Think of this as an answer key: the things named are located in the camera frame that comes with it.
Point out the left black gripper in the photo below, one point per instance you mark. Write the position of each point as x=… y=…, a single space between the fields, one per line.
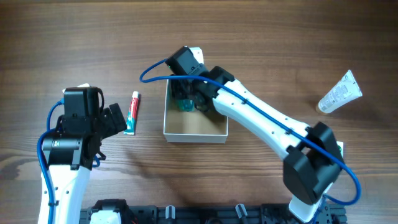
x=115 y=117

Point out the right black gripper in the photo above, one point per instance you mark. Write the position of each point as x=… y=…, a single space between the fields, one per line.
x=185 y=91

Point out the blue mouthwash bottle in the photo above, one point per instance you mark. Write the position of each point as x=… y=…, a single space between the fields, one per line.
x=185 y=105

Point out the white lotion tube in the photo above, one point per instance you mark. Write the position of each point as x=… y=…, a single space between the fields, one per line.
x=346 y=90

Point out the green white soap box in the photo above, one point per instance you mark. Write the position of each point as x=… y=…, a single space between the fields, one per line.
x=340 y=147

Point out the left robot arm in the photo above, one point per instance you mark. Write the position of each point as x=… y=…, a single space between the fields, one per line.
x=68 y=152

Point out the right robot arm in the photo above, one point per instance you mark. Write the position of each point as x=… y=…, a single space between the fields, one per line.
x=312 y=159

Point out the red teal toothpaste tube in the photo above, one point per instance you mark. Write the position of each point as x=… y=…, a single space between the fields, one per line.
x=132 y=114

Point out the white cardboard box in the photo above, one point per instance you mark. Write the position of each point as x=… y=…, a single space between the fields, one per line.
x=194 y=126

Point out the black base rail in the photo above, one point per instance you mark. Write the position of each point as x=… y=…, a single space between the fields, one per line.
x=117 y=211

